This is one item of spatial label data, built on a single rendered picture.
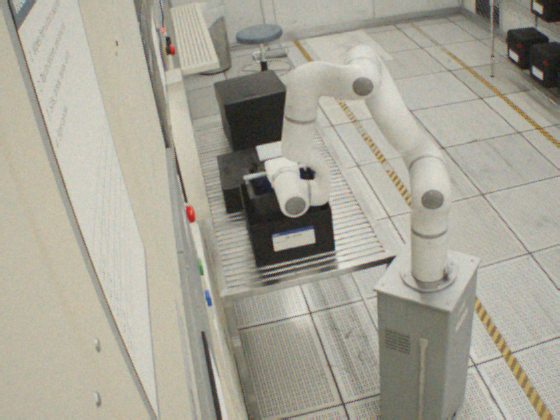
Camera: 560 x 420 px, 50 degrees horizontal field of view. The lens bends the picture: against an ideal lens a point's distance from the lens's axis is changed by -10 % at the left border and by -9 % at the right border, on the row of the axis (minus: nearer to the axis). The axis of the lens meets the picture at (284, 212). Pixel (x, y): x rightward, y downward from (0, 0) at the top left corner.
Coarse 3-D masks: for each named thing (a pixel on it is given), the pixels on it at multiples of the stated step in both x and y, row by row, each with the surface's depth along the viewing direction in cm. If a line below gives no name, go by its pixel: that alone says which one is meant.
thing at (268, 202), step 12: (264, 144) 221; (276, 144) 220; (264, 156) 214; (276, 156) 213; (252, 168) 230; (300, 168) 221; (252, 180) 232; (252, 192) 215; (252, 204) 233; (264, 204) 215; (276, 204) 216; (264, 216) 217; (276, 216) 218; (288, 216) 219
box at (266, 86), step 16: (224, 80) 299; (240, 80) 296; (256, 80) 294; (272, 80) 291; (224, 96) 284; (240, 96) 281; (256, 96) 279; (272, 96) 280; (224, 112) 281; (240, 112) 280; (256, 112) 282; (272, 112) 284; (224, 128) 304; (240, 128) 284; (256, 128) 287; (272, 128) 289; (240, 144) 289; (256, 144) 291
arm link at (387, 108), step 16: (352, 48) 175; (368, 48) 174; (384, 64) 178; (384, 80) 176; (384, 96) 175; (400, 96) 176; (384, 112) 175; (400, 112) 175; (384, 128) 177; (400, 128) 176; (416, 128) 179; (400, 144) 179; (416, 144) 181; (432, 144) 188; (416, 160) 189
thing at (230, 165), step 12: (228, 156) 269; (240, 156) 268; (252, 156) 261; (228, 168) 261; (240, 168) 260; (228, 180) 254; (240, 180) 253; (228, 192) 249; (228, 204) 252; (240, 204) 253
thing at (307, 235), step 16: (240, 192) 235; (272, 224) 215; (288, 224) 216; (304, 224) 218; (320, 224) 219; (256, 240) 218; (272, 240) 219; (288, 240) 220; (304, 240) 221; (320, 240) 222; (256, 256) 221; (272, 256) 222; (288, 256) 224; (304, 256) 225
